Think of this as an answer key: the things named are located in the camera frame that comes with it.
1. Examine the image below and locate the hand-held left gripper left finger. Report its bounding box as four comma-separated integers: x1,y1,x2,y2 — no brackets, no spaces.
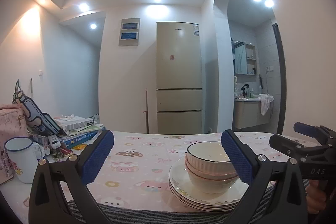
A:
28,130,115,224

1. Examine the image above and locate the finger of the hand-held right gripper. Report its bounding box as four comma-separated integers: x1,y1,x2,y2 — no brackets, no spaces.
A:
269,134,329,165
293,122,336,144

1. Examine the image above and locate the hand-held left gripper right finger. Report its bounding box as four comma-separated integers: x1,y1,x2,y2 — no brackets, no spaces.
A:
221,130,308,224

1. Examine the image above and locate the white bowl dark rim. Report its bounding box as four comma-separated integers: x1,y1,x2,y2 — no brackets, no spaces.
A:
186,142,237,173

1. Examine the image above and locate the person's right hand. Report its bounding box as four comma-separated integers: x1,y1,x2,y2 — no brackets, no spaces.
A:
306,179,327,214

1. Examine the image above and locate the blue book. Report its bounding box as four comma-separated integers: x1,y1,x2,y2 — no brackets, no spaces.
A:
59,130,106,150

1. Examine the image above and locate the stack of papers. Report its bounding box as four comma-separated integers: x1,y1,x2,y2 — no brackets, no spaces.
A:
69,123,105,134

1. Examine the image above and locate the white towel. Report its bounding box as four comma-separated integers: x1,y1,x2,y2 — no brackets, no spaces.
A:
258,93,275,116

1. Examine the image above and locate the beige vanity cabinet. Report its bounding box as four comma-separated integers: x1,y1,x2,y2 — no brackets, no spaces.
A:
233,97,271,130

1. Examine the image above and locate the pink cartoon printed tablecloth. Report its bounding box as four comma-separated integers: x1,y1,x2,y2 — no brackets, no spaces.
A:
0,130,324,224

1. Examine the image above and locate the dark framed glass door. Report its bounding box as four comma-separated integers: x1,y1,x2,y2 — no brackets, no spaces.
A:
271,21,287,136

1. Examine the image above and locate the wooden stick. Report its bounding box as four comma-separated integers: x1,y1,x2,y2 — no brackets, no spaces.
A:
143,88,150,134

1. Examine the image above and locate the white enamel mug blue rim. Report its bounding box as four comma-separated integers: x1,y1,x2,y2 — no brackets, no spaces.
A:
4,136,40,184

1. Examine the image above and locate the blue cartoon shaped bag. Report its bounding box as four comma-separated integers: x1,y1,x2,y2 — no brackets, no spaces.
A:
13,79,69,137

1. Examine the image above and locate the grey striped mat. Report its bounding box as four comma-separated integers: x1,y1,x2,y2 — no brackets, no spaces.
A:
67,182,311,224

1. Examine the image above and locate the bathroom mirror cabinet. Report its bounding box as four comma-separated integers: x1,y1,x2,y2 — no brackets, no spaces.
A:
232,40,257,75

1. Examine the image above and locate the pink bag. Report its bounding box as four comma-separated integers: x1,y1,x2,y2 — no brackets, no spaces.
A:
0,103,30,186

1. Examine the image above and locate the beige refrigerator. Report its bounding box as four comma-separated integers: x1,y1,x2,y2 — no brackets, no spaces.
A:
156,21,203,135

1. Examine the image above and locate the wall electrical panel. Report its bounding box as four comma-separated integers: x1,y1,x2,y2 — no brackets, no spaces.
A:
118,18,141,47

